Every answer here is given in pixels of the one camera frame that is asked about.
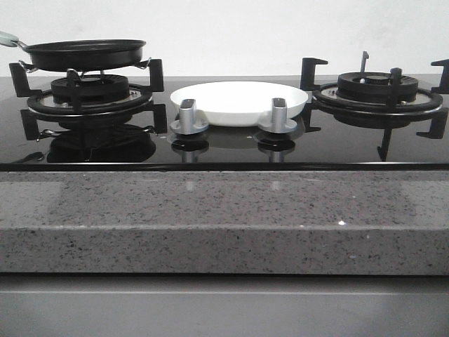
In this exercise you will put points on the white round plate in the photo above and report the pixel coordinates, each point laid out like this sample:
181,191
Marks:
239,103

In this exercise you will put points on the black frying pan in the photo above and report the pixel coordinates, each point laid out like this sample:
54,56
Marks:
82,56

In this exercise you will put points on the left silver stove knob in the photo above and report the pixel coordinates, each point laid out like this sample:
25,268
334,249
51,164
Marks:
189,122

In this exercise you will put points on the silver stove knob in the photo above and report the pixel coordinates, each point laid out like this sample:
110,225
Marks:
277,122
189,122

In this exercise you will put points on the right silver stove knob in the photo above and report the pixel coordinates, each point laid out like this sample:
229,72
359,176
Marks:
277,122

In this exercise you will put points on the black glass cooktop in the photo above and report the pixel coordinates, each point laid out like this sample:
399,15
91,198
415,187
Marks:
324,141

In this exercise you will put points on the left black gas burner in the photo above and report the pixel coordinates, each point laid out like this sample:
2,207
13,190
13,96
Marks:
93,89

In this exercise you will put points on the black gas burner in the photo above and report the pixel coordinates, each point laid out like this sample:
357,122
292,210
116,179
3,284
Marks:
374,87
93,89

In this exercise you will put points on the right black gas burner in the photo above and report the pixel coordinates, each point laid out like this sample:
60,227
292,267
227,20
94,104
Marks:
374,87

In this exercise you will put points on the left black pan support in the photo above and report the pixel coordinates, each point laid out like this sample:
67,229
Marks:
80,102

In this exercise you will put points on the black pan support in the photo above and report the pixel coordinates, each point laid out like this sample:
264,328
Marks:
80,102
427,106

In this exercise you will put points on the right black pan support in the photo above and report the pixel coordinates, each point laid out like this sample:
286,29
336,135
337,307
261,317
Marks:
427,106

